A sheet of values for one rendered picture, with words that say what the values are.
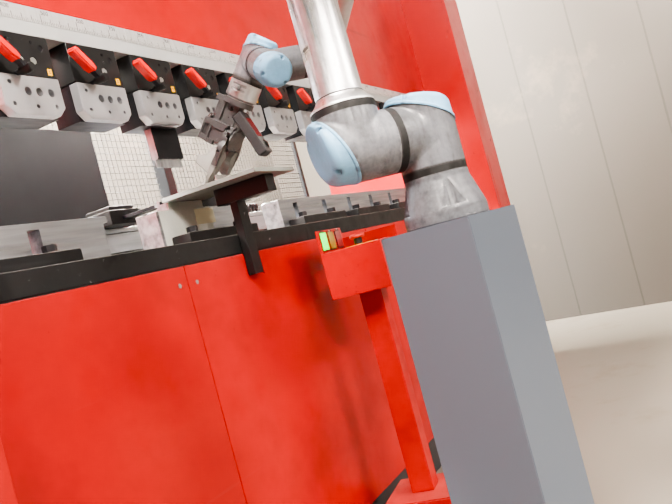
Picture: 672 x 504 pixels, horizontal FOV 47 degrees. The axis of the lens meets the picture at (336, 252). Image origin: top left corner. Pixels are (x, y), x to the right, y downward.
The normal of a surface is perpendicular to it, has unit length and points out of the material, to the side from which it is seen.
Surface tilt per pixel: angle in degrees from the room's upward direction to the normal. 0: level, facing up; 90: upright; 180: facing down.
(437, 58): 90
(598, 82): 90
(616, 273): 90
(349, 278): 90
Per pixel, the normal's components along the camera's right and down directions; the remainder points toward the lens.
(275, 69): 0.39, 0.36
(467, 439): -0.60, 0.16
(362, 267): -0.30, 0.07
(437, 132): 0.30, -0.08
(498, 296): 0.76, -0.21
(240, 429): 0.87, -0.23
